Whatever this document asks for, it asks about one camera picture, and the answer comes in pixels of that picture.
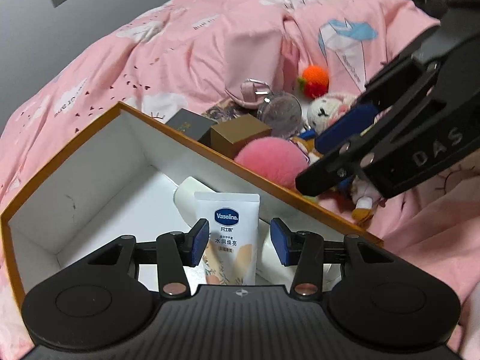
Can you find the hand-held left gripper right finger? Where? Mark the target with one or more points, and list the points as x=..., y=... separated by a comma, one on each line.
x=281, y=243

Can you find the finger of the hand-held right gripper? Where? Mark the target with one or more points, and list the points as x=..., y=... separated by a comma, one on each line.
x=345, y=129
x=322, y=178

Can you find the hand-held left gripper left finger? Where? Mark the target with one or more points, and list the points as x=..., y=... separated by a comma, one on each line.
x=200, y=242

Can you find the white crocheted bunny toy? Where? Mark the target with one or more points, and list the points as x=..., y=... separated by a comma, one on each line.
x=326, y=110

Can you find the white lotion tube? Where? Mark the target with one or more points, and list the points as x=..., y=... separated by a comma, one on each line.
x=228, y=202

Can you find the white plastic bottle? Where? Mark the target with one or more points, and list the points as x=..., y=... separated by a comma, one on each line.
x=185, y=195

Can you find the yellow blue plush toy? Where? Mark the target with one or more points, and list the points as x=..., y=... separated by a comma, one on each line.
x=362, y=212

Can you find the pink fluffy pompom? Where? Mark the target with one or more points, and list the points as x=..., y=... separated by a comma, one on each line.
x=270, y=161

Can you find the crocheted red strawberry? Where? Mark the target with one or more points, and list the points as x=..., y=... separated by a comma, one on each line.
x=315, y=80

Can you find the clear glass jar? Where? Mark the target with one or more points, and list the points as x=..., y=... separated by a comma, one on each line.
x=281, y=114

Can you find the gold brown gift box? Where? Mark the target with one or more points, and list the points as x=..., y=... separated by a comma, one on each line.
x=240, y=138

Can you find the pink handbag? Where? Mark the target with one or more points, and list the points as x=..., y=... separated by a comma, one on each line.
x=247, y=93

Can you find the dark grey gift box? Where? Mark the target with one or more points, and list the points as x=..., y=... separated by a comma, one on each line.
x=187, y=122

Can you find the orange cardboard box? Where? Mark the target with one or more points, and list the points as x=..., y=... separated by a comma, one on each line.
x=93, y=165

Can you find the printed floral card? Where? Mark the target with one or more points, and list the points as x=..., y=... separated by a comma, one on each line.
x=221, y=110

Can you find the pink printed blanket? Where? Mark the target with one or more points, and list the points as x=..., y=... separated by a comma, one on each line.
x=150, y=45

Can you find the grey wardrobe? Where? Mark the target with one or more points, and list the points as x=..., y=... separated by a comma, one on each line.
x=56, y=37

